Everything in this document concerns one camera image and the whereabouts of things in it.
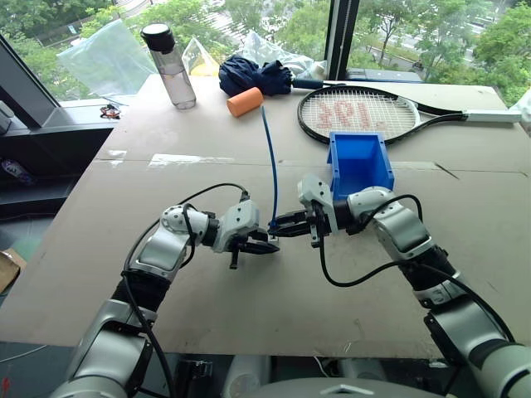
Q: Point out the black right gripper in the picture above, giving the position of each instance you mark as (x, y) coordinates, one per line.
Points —
(317, 224)

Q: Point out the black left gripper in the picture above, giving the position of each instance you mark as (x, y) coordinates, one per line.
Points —
(240, 242)

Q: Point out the white coupler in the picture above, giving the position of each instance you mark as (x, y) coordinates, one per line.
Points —
(274, 239)

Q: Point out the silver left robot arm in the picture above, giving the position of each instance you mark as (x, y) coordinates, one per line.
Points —
(157, 248)

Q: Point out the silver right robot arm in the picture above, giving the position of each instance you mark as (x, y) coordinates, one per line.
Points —
(400, 226)

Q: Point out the blue plastic bin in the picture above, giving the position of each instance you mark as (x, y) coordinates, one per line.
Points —
(357, 155)

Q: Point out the brown cardboard table cover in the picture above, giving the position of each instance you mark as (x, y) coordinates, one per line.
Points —
(207, 298)

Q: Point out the black white tennis racket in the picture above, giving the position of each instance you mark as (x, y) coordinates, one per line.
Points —
(344, 114)

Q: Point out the orange foam cylinder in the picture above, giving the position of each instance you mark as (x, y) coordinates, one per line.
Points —
(245, 102)

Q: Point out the white rounded cylinder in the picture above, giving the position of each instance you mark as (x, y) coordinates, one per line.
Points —
(245, 375)

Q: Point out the navy folded umbrella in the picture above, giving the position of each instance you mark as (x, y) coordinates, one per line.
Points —
(249, 76)

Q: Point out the white crumpled plastic bag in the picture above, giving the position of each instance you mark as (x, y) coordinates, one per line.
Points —
(265, 47)

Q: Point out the clear bottle with black lid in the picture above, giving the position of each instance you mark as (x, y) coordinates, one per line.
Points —
(176, 79)

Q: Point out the clear bag with yellow contents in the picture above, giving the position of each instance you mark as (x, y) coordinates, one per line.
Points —
(199, 60)

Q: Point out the small red black object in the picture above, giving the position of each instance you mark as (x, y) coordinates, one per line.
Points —
(110, 111)

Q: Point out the clear bluish plastic bag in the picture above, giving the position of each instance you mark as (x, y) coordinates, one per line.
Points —
(108, 58)

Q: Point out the brown cardboard box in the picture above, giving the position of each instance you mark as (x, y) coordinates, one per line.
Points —
(8, 267)

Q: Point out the purple snack packet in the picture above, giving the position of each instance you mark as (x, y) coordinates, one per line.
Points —
(14, 171)

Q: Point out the white object at table edge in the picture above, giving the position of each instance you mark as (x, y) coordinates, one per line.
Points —
(523, 112)

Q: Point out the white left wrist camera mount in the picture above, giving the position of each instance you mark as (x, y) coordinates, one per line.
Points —
(240, 219)

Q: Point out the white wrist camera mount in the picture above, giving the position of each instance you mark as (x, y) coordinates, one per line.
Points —
(316, 190)
(240, 219)

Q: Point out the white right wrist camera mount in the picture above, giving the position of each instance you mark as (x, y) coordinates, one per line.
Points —
(316, 190)

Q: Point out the black window frame post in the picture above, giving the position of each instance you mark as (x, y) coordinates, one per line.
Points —
(342, 37)

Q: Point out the black slanted window frame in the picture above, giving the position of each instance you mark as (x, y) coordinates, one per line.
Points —
(29, 91)

